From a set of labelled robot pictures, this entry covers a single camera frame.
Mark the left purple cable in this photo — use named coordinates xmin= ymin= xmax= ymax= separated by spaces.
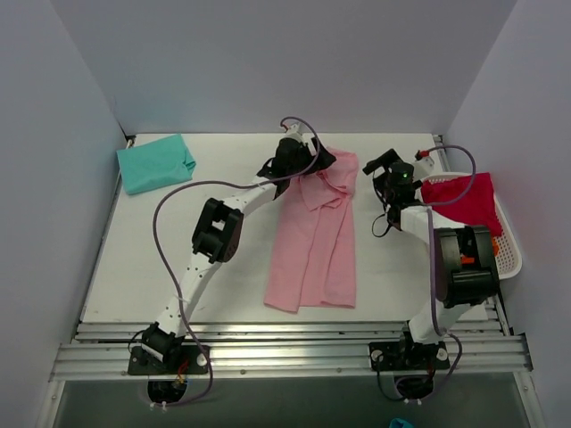
xmin=151 ymin=115 xmax=320 ymax=407

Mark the orange t-shirt in basket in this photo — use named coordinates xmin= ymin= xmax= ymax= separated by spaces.
xmin=461 ymin=238 xmax=500 ymax=265

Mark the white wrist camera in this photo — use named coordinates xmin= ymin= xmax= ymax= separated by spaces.
xmin=284 ymin=122 xmax=307 ymax=141
xmin=413 ymin=150 xmax=434 ymax=181

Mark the red t-shirt in basket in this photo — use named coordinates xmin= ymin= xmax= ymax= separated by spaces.
xmin=420 ymin=173 xmax=503 ymax=237

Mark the pink t-shirt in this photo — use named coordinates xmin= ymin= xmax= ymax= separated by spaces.
xmin=263 ymin=149 xmax=359 ymax=313

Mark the white perforated plastic basket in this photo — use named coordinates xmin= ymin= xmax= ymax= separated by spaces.
xmin=423 ymin=172 xmax=523 ymax=280

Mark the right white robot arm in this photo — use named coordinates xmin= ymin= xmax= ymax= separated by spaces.
xmin=362 ymin=145 xmax=500 ymax=368

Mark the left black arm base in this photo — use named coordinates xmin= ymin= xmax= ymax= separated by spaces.
xmin=127 ymin=323 xmax=213 ymax=411

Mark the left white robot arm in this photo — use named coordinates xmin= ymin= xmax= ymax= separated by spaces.
xmin=141 ymin=134 xmax=335 ymax=374

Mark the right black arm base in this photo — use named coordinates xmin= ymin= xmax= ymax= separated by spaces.
xmin=368 ymin=331 xmax=451 ymax=404

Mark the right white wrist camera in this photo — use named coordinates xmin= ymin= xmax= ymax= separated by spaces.
xmin=413 ymin=150 xmax=434 ymax=181

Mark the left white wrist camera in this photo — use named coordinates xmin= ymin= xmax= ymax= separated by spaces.
xmin=284 ymin=122 xmax=307 ymax=141

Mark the folded teal t-shirt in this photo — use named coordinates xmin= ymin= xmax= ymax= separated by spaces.
xmin=117 ymin=134 xmax=196 ymax=196

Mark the teal object at bottom edge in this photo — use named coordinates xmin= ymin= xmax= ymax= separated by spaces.
xmin=388 ymin=417 xmax=413 ymax=428

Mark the purple cable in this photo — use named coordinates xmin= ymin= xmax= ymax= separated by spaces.
xmin=414 ymin=144 xmax=476 ymax=402
xmin=151 ymin=115 xmax=320 ymax=407

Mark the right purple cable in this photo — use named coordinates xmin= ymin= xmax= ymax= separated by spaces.
xmin=414 ymin=144 xmax=476 ymax=402

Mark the black loop cable right gripper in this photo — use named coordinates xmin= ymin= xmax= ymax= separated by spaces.
xmin=371 ymin=177 xmax=398 ymax=239

